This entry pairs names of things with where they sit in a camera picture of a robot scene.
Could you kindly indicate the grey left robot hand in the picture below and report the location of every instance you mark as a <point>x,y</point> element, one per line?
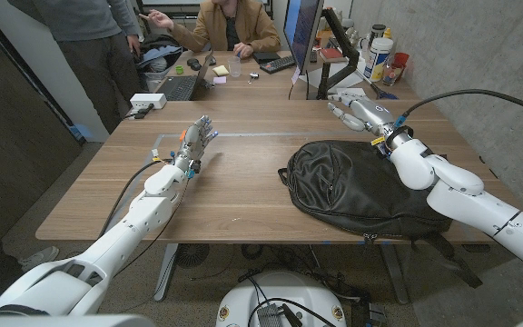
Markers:
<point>193,141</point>

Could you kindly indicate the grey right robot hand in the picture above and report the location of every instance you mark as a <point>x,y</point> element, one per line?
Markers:
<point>372,115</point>

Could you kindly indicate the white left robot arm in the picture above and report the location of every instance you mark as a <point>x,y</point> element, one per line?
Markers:
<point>143,218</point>

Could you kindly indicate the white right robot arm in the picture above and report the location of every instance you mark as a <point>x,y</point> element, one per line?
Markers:
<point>470,204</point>

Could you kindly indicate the black leather backpack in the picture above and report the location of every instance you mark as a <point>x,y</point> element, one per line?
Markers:
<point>348,186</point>

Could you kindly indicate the blue brush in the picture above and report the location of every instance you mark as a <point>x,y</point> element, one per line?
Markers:
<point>385,95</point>

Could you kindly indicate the white flat box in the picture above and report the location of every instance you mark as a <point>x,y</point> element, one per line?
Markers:
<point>351,90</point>

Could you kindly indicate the clear patterned cup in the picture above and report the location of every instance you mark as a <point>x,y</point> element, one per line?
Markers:
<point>390,75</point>

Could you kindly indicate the black laptop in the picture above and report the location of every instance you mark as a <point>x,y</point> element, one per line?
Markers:
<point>180,87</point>

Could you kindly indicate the white wipes canister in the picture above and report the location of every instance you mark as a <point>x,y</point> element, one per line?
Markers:
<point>377,59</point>

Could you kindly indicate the white power strip box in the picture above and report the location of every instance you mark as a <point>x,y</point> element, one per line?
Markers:
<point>148,100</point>

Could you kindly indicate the red cup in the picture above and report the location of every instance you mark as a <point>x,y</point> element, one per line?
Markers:
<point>402,59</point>

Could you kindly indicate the pink sticky note pad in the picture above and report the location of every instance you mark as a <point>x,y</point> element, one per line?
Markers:
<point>220,80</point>

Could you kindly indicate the small green cup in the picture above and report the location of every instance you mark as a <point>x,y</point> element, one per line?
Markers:
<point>179,70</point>

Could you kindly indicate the red book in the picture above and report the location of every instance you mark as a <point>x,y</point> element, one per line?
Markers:
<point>331,53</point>

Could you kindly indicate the yellow sticky note pad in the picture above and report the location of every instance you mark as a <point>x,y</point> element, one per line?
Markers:
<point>220,70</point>

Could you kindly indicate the black computer mouse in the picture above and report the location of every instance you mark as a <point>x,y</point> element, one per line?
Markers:
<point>194,64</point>

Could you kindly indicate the yellow bottle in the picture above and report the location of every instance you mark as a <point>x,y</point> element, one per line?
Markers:
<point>387,34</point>

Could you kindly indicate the dark lidded jar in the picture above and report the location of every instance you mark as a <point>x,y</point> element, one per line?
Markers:
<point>377,32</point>

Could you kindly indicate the clear drinking glass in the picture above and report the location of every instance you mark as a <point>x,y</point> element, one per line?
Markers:
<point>234,68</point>

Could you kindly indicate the metal keys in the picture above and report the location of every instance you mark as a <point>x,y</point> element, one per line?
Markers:
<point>253,77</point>

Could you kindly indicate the black bag with clothes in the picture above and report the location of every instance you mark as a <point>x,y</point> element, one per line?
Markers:
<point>157,52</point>

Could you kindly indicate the black keyboard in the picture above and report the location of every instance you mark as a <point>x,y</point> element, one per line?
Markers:
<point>278,64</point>

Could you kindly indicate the computer monitor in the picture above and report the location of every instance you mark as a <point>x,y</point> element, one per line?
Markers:
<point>302,32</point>

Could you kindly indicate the black wallet case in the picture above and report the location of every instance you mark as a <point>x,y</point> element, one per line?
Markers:
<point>266,57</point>

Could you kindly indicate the round black floor fan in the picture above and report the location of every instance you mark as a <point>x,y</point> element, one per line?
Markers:
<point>192,254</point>

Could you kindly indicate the seated person tan jacket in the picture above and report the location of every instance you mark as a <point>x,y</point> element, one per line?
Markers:
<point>243,25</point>

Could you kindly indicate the grey table leg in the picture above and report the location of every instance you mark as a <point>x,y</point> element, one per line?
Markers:
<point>395,277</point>
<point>166,272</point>

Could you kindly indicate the standing person grey sweater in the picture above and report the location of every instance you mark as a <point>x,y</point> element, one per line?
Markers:
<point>89,45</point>

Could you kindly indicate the white robot torso base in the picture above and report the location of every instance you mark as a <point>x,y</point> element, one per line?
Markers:
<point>298,290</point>

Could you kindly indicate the grey finned metal box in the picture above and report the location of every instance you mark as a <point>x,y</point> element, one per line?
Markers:
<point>269,315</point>

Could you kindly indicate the white sneaker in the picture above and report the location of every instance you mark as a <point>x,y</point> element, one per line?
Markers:
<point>39,260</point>

